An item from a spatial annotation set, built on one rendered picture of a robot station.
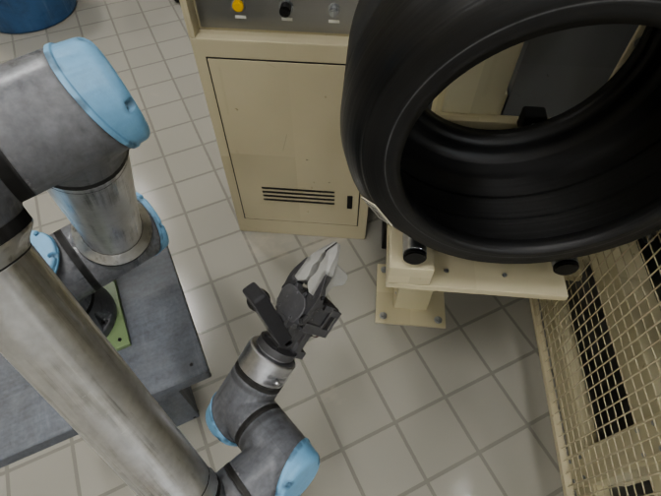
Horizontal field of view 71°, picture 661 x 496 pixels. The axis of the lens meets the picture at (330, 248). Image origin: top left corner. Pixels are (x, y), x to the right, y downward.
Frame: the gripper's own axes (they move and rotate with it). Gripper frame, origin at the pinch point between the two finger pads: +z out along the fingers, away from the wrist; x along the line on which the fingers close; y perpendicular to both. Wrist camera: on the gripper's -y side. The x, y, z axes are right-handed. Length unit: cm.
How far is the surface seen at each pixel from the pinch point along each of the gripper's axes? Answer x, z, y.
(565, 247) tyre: 18.7, 20.8, 26.9
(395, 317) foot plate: -50, -22, 95
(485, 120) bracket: -15, 38, 32
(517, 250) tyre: 13.7, 16.3, 24.0
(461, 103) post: -19, 38, 27
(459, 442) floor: -6, -41, 102
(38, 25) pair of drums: -316, -12, -21
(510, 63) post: -11, 48, 24
